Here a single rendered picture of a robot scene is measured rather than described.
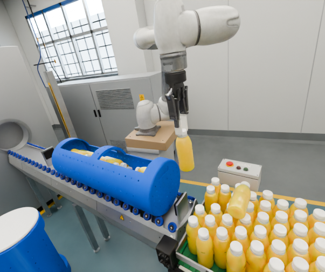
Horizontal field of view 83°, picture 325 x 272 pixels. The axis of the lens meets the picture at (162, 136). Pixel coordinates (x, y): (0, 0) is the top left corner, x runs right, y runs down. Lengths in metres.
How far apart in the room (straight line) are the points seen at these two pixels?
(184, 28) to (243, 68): 2.87
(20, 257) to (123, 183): 0.57
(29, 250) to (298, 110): 3.62
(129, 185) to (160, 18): 0.68
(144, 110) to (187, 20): 0.95
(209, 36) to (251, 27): 2.77
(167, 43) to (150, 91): 1.93
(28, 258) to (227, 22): 1.29
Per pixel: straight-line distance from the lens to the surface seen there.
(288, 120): 3.72
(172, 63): 0.63
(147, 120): 1.51
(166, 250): 0.85
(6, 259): 1.19
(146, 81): 2.52
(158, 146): 1.46
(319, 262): 0.81
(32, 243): 1.20
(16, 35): 6.61
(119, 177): 0.95
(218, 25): 0.68
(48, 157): 1.92
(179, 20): 0.63
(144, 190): 0.86
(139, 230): 1.11
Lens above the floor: 1.71
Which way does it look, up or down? 24 degrees down
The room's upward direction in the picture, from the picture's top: 9 degrees counter-clockwise
